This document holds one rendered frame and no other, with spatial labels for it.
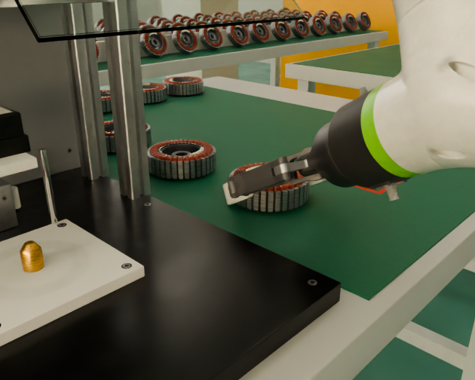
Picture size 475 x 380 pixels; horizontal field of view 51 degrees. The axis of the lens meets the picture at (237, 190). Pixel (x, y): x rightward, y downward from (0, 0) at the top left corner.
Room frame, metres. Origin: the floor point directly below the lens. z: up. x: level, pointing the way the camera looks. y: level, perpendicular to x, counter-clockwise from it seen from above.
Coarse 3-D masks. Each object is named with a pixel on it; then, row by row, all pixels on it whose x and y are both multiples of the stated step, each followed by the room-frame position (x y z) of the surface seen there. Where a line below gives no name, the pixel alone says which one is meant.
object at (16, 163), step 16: (0, 112) 0.46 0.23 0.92; (16, 112) 0.46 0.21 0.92; (0, 128) 0.45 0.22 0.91; (16, 128) 0.46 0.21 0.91; (0, 144) 0.45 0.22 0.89; (16, 144) 0.46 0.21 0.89; (0, 160) 0.44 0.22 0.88; (16, 160) 0.44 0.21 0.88; (32, 160) 0.44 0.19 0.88; (0, 176) 0.42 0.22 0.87
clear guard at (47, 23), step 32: (32, 0) 0.30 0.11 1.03; (64, 0) 0.31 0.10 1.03; (96, 0) 0.32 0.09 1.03; (128, 0) 0.34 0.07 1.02; (160, 0) 0.36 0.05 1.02; (192, 0) 0.38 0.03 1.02; (224, 0) 0.40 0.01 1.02; (256, 0) 0.43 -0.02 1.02; (288, 0) 0.45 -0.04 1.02; (32, 32) 0.28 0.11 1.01; (64, 32) 0.29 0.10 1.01; (96, 32) 0.30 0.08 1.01; (128, 32) 0.32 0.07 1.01
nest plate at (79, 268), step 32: (64, 224) 0.50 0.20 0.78; (0, 256) 0.43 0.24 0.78; (64, 256) 0.43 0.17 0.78; (96, 256) 0.43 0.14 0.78; (0, 288) 0.38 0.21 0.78; (32, 288) 0.38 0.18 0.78; (64, 288) 0.38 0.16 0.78; (96, 288) 0.38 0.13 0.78; (0, 320) 0.33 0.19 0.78; (32, 320) 0.33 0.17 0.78
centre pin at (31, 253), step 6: (24, 246) 0.41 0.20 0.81; (30, 246) 0.41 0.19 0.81; (36, 246) 0.41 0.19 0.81; (24, 252) 0.40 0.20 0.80; (30, 252) 0.40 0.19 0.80; (36, 252) 0.41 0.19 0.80; (24, 258) 0.40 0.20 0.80; (30, 258) 0.40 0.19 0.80; (36, 258) 0.40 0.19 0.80; (42, 258) 0.41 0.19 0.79; (24, 264) 0.40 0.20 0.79; (30, 264) 0.40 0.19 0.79; (36, 264) 0.40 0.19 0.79; (42, 264) 0.41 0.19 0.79; (24, 270) 0.40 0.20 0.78; (30, 270) 0.40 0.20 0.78; (36, 270) 0.40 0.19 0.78
